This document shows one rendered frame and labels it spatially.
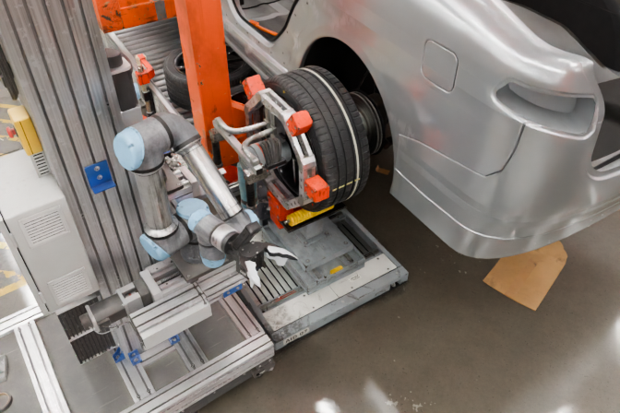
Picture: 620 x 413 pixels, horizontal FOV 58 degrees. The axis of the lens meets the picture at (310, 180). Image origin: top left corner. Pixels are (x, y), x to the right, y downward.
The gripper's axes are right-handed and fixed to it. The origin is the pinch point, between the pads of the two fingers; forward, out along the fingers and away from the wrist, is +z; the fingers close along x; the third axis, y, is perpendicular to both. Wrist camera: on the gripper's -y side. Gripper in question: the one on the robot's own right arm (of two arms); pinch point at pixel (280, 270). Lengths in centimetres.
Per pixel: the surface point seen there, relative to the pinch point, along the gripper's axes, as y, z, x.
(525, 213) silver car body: 5, 37, -86
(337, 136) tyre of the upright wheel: 8, -43, -82
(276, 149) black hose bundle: 14, -59, -62
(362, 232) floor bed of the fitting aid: 99, -54, -138
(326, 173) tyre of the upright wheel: 23, -41, -75
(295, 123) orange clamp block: 1, -54, -67
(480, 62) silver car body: -43, 9, -79
